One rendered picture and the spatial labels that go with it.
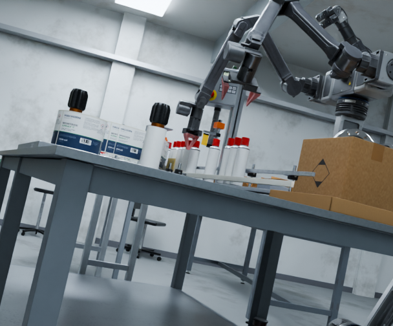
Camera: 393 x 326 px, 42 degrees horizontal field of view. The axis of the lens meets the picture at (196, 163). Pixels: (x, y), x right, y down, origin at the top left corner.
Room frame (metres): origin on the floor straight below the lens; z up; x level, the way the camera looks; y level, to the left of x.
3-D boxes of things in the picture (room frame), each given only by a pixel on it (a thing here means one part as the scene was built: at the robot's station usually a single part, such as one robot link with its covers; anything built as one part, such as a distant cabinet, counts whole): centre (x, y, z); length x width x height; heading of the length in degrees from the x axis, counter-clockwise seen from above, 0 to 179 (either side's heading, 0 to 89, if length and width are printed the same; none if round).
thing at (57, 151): (2.26, 0.10, 0.82); 2.10 x 1.31 x 0.02; 24
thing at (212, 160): (2.34, -0.07, 0.98); 0.05 x 0.05 x 0.20
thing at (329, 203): (1.54, -0.42, 0.85); 0.30 x 0.26 x 0.04; 24
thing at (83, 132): (2.09, 0.49, 0.95); 0.20 x 0.20 x 0.14
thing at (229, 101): (2.58, -0.06, 1.38); 0.17 x 0.10 x 0.19; 79
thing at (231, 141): (2.21, -0.13, 0.98); 0.05 x 0.05 x 0.20
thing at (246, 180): (2.17, -0.11, 0.91); 1.07 x 0.01 x 0.02; 24
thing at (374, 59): (1.97, -0.57, 1.45); 0.09 x 0.08 x 0.12; 13
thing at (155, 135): (2.27, 0.20, 1.03); 0.09 x 0.09 x 0.30
